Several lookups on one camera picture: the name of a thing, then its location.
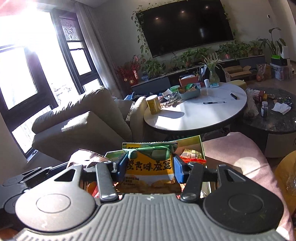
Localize red crinkled snack bag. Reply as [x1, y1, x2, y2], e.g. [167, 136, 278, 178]
[86, 182, 99, 198]

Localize cardboard box on floor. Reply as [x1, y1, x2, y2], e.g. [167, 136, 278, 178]
[223, 65, 252, 82]

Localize glass mug with spoon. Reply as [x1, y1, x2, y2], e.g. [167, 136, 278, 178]
[287, 172, 296, 196]

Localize green cardboard box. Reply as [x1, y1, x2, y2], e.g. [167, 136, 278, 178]
[105, 136, 207, 195]

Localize red yellow snack bag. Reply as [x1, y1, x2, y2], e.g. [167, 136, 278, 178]
[180, 149, 206, 165]

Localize yellow canister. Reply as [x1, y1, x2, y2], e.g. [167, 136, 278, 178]
[145, 95, 161, 114]

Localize small dark glass bottle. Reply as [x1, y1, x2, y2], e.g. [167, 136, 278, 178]
[261, 101, 268, 117]

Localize dark tv console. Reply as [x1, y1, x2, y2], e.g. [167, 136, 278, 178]
[132, 55, 266, 95]

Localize orange tissue box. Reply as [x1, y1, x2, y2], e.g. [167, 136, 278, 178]
[179, 76, 199, 87]

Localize round white coffee table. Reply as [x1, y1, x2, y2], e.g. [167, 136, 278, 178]
[144, 83, 247, 135]

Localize teal bowl of snacks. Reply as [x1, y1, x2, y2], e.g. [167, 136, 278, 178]
[179, 83, 201, 100]

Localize white crumpled tissue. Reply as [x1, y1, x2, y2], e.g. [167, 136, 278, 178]
[271, 102, 291, 115]

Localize black pen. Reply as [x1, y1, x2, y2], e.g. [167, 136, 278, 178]
[203, 101, 226, 104]

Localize black framed window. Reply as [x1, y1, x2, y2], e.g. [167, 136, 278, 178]
[0, 7, 105, 135]

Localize red flower arrangement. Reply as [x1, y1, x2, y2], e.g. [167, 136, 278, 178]
[115, 55, 146, 86]

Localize wall-mounted black television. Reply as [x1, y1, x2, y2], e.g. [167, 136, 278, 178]
[135, 1, 234, 57]

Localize round dark marble table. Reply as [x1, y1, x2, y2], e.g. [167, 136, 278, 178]
[237, 87, 295, 134]

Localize glass vase with plant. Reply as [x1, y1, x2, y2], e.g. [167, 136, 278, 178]
[202, 54, 222, 85]

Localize yellow green broad bean bag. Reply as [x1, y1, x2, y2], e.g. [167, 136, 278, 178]
[115, 142, 181, 194]

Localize beige sofa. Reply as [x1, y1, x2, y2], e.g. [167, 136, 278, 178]
[32, 87, 147, 162]

